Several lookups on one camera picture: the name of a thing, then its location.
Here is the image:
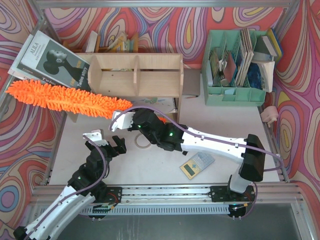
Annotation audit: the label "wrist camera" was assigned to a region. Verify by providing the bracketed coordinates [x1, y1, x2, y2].
[82, 129, 108, 147]
[109, 111, 135, 132]

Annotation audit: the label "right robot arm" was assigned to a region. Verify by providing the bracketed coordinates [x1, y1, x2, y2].
[129, 108, 266, 193]

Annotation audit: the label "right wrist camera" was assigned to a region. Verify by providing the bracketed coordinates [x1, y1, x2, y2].
[109, 111, 135, 132]

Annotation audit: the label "clear tape roll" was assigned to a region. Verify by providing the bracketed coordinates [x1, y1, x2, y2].
[134, 133, 151, 149]

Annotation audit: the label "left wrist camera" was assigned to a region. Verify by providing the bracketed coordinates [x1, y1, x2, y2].
[82, 129, 108, 147]

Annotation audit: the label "red notebook in organizer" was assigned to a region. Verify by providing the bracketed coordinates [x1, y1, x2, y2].
[223, 51, 237, 83]

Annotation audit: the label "books behind shelf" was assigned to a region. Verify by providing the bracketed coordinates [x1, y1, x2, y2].
[62, 31, 139, 53]

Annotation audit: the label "gold grey calculator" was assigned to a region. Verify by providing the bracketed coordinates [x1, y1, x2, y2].
[180, 152, 215, 180]

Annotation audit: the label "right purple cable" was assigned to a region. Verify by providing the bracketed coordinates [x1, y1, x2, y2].
[109, 105, 284, 221]

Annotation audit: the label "pencil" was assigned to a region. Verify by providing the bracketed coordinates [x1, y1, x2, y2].
[185, 95, 199, 99]

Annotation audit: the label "wooden bookshelf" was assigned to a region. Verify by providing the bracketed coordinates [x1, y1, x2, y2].
[78, 53, 184, 108]

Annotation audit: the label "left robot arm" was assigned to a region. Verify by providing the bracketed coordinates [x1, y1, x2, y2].
[13, 135, 127, 240]

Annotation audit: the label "stack of thin books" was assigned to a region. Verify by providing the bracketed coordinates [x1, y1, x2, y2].
[235, 28, 254, 87]

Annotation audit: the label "pink tape dispenser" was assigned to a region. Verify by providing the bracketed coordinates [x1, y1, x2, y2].
[260, 105, 279, 128]

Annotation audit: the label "green desk organizer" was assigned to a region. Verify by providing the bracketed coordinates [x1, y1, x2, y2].
[201, 30, 266, 107]

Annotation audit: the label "spiral drawing notebook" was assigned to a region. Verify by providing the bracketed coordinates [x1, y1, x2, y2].
[126, 97, 178, 114]

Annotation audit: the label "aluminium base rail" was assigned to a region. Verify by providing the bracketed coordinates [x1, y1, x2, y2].
[30, 181, 305, 205]

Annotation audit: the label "white book under Twins story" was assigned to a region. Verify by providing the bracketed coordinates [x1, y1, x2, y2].
[8, 31, 66, 86]

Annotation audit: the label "blue yellow book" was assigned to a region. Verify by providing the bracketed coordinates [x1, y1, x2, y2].
[266, 28, 283, 59]

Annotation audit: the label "orange microfiber duster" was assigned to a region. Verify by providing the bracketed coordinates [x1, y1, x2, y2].
[6, 79, 133, 119]

